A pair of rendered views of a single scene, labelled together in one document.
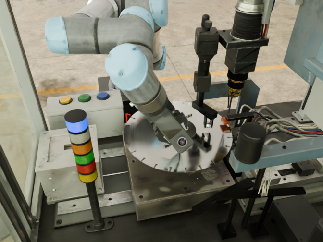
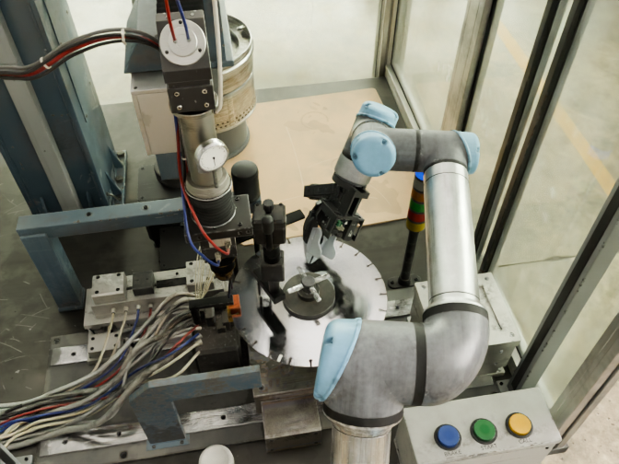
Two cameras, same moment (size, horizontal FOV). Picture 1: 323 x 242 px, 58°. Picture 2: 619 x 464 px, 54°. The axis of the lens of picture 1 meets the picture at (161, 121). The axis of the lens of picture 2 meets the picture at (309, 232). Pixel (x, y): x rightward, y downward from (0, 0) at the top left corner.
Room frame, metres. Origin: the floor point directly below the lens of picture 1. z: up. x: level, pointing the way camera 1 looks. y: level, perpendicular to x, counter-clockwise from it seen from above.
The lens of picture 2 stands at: (1.41, 0.00, 2.00)
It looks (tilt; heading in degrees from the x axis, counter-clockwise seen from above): 49 degrees down; 184
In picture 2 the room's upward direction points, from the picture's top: straight up
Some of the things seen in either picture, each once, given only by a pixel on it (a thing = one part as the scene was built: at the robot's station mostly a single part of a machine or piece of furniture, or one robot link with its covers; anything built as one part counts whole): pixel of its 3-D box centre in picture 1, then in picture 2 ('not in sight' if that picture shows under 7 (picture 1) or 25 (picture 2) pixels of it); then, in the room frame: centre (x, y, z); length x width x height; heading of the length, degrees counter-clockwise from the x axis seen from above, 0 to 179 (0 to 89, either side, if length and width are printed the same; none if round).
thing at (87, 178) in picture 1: (87, 172); (416, 220); (0.48, 0.18, 0.98); 0.05 x 0.04 x 0.03; 14
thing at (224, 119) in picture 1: (236, 124); (216, 309); (0.73, -0.24, 0.95); 0.10 x 0.03 x 0.07; 104
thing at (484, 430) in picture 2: (84, 98); (484, 431); (0.93, 0.30, 0.90); 0.04 x 0.04 x 0.02
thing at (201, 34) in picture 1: (204, 58); (271, 241); (0.72, -0.11, 1.17); 0.06 x 0.05 x 0.20; 95
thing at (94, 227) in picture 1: (98, 223); (404, 279); (0.48, 0.18, 0.76); 0.09 x 0.03 x 0.03; 104
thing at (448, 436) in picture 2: (103, 96); (448, 437); (0.95, 0.23, 0.90); 0.04 x 0.04 x 0.02
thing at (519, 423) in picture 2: (65, 101); (519, 425); (0.91, 0.36, 0.90); 0.04 x 0.04 x 0.02
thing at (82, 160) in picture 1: (83, 153); (420, 201); (0.48, 0.18, 1.05); 0.05 x 0.04 x 0.03; 14
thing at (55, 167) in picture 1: (72, 163); (459, 329); (0.66, 0.29, 0.82); 0.18 x 0.18 x 0.15; 14
